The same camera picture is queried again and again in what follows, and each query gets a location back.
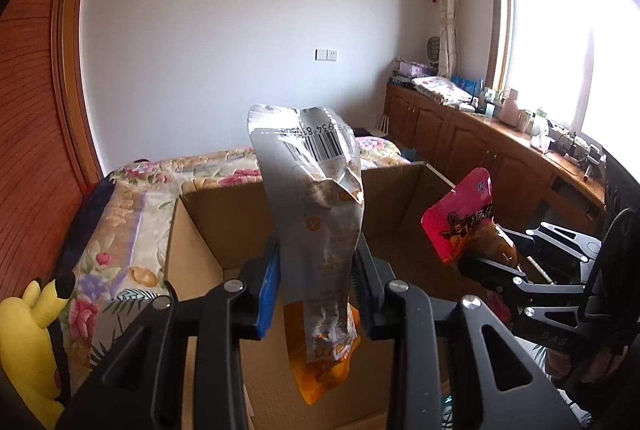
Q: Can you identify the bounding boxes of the blue boxes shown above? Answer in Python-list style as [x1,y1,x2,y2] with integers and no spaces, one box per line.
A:
[450,75,484,94]

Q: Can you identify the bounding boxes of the wooden cabinet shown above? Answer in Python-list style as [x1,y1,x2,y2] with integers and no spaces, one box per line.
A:
[384,81,608,233]

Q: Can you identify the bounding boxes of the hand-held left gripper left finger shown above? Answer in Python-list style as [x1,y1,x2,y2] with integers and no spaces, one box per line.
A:
[55,237,282,430]

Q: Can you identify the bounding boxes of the dark cloth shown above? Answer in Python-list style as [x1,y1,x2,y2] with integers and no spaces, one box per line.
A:
[56,180,117,282]

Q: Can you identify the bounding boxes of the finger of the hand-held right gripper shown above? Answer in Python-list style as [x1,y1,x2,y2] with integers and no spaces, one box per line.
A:
[497,220,602,283]
[457,255,586,351]

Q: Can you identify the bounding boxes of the floral bedspread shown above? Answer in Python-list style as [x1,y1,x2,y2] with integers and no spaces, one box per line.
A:
[59,135,407,391]

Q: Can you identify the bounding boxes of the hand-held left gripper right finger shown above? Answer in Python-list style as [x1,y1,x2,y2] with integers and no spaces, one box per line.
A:
[350,237,587,430]

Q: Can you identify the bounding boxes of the black desk devices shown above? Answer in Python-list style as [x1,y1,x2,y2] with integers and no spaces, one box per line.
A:
[546,129,604,182]

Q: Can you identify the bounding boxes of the purple box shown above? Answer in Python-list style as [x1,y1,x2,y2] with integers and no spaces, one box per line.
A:
[392,58,436,79]

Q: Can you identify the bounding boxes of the red snack packet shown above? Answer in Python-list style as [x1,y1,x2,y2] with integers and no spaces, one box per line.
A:
[421,167,521,268]

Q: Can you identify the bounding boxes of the brown cardboard box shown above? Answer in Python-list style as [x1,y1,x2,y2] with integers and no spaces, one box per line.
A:
[162,162,543,430]

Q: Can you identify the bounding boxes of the silver orange snack bag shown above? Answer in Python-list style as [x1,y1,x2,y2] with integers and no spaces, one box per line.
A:
[247,104,366,406]

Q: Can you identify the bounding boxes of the wooden wardrobe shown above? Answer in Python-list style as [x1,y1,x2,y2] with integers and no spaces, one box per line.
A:
[0,0,105,306]

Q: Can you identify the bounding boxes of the pink kettle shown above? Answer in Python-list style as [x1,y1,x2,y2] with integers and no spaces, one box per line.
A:
[500,88,522,127]

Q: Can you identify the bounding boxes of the black chair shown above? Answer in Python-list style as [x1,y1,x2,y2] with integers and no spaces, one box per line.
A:
[602,149,640,231]

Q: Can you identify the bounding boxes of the folded floral cloth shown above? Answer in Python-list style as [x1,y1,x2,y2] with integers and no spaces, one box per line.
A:
[412,76,474,107]

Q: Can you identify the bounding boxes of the yellow plush toy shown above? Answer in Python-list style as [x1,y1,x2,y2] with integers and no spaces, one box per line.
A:
[0,272,76,430]

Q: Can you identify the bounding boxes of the wooden framed window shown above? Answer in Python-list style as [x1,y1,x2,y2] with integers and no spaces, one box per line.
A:
[487,0,640,138]

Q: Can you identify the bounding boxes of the person's right hand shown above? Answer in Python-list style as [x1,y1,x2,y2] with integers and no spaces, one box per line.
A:
[547,344,626,393]

